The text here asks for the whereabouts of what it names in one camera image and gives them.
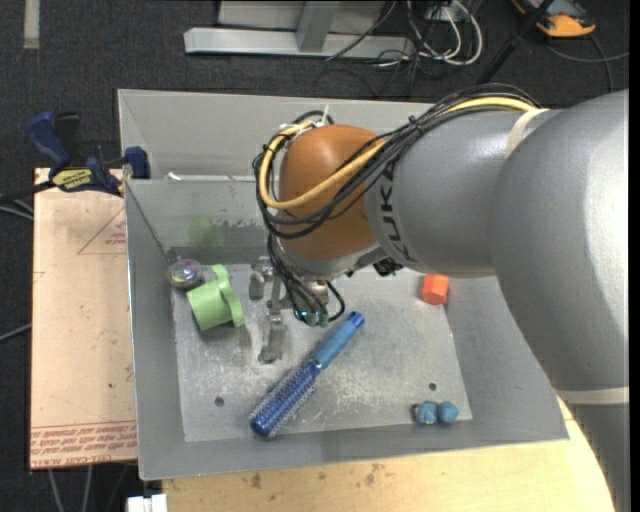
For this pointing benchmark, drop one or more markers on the brown cardboard board, red print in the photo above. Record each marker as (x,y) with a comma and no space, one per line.
(80,310)

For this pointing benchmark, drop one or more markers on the light green plastic cup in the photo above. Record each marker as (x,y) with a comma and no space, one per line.
(212,302)

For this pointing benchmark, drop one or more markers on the small round shiny disc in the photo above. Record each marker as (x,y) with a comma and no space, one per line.
(186,273)

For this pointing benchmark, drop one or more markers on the small blue lumpy toy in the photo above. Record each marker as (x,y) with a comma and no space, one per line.
(435,413)

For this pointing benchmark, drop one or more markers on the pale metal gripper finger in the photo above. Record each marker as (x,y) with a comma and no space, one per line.
(256,287)
(273,342)

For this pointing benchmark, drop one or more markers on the small orange block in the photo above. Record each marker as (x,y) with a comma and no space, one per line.
(434,289)

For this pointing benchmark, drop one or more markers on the grey metal bin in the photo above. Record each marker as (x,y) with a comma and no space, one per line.
(380,360)

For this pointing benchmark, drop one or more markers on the blue hairbrush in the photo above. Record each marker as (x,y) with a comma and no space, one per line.
(300,380)

